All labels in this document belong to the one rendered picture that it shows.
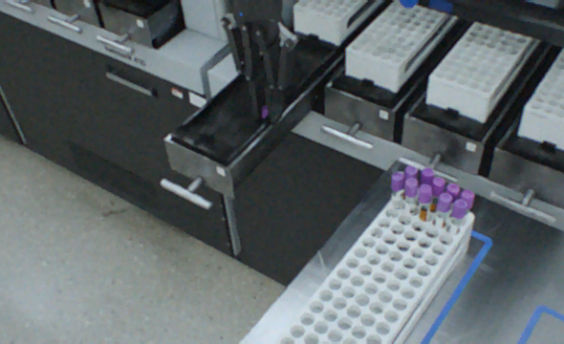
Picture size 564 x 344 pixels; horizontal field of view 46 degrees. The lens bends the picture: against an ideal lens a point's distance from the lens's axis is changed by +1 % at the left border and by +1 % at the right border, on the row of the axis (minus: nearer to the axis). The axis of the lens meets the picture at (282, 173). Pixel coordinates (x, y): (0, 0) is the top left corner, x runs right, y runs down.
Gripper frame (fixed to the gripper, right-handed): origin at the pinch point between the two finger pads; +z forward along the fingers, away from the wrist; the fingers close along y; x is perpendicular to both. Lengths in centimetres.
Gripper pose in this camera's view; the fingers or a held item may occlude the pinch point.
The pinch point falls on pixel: (266, 97)
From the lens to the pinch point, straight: 107.4
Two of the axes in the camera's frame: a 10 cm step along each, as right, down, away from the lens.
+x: -5.6, 6.1, -5.5
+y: -8.2, -3.7, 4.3
